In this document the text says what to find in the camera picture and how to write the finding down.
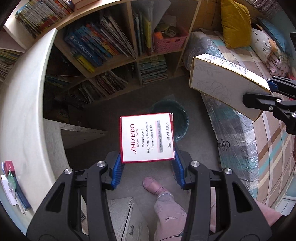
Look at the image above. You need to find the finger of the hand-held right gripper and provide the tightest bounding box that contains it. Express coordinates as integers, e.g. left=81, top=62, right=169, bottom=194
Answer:
left=242, top=93, right=296, bottom=135
left=266, top=76, right=296, bottom=99

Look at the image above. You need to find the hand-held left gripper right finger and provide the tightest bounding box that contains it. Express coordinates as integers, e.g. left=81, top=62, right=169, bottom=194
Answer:
left=171, top=146, right=272, bottom=241

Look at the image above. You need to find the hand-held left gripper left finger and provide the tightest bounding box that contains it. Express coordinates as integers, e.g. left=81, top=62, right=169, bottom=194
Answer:
left=26, top=152, right=123, bottom=241

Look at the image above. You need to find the cream gold-edged carton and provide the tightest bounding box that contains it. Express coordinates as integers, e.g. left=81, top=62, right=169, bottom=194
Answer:
left=189, top=53, right=272, bottom=121

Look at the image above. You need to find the white red-edged carton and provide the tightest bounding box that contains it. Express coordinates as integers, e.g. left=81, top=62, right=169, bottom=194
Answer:
left=119, top=112, right=176, bottom=164

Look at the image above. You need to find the dark teal waste bin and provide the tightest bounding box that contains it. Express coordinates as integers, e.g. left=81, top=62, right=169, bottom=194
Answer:
left=151, top=100, right=189, bottom=143

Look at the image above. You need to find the dark blue box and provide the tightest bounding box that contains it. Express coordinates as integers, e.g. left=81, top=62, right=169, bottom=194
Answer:
left=14, top=181, right=31, bottom=211

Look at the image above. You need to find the pink floral cushion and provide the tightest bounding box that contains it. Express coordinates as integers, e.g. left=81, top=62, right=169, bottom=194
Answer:
left=266, top=51, right=290, bottom=77

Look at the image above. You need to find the pink slipper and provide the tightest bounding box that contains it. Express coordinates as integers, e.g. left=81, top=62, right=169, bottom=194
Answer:
left=143, top=177, right=169, bottom=197

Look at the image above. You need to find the person's leg in pink pants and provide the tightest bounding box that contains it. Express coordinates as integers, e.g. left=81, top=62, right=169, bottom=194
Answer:
left=254, top=199, right=288, bottom=232
left=154, top=191, right=218, bottom=241

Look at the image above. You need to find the white cat cushion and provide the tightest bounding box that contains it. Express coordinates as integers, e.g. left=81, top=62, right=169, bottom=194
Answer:
left=251, top=24, right=278, bottom=63

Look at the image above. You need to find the bed with patterned cover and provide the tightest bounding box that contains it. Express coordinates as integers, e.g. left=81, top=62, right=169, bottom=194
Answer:
left=201, top=32, right=296, bottom=207

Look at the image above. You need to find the blue pillow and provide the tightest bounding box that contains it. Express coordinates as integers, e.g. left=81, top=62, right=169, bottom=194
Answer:
left=258, top=17, right=288, bottom=52

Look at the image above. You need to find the grey swirl-patterned pillow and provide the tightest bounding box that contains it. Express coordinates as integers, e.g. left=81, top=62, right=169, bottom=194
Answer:
left=183, top=31, right=226, bottom=72

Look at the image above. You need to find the yellow pillow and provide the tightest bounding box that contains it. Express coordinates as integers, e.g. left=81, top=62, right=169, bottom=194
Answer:
left=220, top=0, right=252, bottom=49

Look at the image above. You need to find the row of dark slanted magazines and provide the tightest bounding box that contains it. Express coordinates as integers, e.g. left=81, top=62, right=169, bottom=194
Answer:
left=45, top=70, right=126, bottom=109

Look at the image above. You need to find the pink plastic basket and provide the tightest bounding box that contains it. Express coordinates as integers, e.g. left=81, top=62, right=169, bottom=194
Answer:
left=153, top=30, right=189, bottom=55

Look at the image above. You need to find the stack of pale magazines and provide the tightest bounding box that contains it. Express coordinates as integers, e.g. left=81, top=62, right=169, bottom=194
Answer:
left=139, top=56, right=168, bottom=85

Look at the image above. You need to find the clear bag with green contents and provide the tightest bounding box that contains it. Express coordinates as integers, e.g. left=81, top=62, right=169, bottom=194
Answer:
left=6, top=170, right=17, bottom=197

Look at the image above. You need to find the small dark red box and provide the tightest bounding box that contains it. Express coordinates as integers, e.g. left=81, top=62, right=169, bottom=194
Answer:
left=3, top=161, right=16, bottom=176

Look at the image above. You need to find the white paper sheet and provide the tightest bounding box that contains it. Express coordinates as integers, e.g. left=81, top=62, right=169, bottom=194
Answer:
left=0, top=175, right=18, bottom=205

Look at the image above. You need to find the row of thin upright books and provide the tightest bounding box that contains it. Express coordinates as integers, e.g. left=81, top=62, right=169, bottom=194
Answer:
left=133, top=10, right=155, bottom=55

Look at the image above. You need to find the row of blue-spined books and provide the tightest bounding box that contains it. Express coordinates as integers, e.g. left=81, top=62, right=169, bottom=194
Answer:
left=63, top=14, right=136, bottom=73

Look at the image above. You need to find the wooden bookshelf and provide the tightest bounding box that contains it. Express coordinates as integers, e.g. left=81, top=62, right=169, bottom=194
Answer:
left=0, top=0, right=201, bottom=112

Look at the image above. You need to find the row of thin green-spined books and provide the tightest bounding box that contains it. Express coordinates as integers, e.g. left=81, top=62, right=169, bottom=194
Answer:
left=0, top=49, right=22, bottom=80

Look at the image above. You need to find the row of colourful comic books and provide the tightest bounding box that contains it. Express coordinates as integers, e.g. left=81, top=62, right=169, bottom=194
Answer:
left=16, top=0, right=75, bottom=39

